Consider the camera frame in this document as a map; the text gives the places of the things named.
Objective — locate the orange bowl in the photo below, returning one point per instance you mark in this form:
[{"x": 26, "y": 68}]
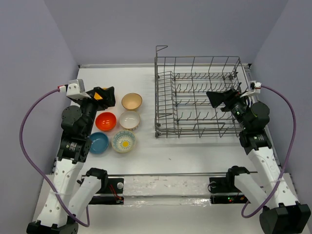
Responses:
[{"x": 106, "y": 121}]

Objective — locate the beige bowl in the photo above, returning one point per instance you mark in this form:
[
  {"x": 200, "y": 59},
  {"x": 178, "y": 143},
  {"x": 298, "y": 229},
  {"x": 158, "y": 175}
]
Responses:
[{"x": 131, "y": 101}]

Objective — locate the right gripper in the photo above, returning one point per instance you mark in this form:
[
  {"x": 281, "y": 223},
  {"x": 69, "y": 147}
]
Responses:
[{"x": 229, "y": 97}]

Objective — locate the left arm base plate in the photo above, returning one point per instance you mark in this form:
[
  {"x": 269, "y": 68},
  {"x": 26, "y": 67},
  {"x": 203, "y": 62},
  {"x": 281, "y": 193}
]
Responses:
[{"x": 110, "y": 193}]

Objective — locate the metal rail bar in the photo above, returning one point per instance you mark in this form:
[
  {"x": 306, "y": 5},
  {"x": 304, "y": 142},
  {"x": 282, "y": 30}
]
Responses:
[{"x": 170, "y": 174}]

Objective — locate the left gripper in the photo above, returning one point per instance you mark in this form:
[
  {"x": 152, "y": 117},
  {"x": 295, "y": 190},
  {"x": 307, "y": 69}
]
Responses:
[{"x": 107, "y": 100}]

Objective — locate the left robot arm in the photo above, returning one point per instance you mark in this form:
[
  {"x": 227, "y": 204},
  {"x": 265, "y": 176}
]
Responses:
[{"x": 64, "y": 211}]

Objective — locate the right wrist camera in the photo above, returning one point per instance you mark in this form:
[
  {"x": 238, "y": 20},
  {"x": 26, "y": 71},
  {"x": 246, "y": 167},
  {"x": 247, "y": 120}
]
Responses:
[{"x": 253, "y": 90}]

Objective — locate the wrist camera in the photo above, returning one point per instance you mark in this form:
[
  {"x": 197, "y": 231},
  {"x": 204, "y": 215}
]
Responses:
[
  {"x": 75, "y": 89},
  {"x": 253, "y": 90}
]

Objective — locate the white bowl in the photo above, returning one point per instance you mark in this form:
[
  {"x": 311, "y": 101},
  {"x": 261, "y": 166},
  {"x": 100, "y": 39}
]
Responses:
[{"x": 129, "y": 120}]

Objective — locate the grey wire dish rack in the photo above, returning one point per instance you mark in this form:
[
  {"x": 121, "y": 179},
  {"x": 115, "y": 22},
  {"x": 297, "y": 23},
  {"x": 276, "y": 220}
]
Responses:
[{"x": 182, "y": 108}]

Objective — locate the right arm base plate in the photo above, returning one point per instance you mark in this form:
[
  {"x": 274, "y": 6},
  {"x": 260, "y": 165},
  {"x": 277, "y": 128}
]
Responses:
[{"x": 221, "y": 192}]

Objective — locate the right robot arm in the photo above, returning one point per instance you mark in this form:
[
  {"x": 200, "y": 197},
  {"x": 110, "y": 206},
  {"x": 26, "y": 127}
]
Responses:
[{"x": 280, "y": 212}]

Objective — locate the patterned sunflower bowl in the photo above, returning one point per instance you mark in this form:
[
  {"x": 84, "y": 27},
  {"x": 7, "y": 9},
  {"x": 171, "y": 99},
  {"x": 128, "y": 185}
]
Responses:
[{"x": 123, "y": 141}]

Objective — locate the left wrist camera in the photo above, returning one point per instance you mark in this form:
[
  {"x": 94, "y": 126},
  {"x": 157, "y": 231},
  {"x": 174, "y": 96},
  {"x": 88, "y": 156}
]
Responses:
[{"x": 75, "y": 89}]

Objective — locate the blue bowl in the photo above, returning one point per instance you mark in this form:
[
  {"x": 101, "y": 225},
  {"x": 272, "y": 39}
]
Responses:
[{"x": 99, "y": 144}]

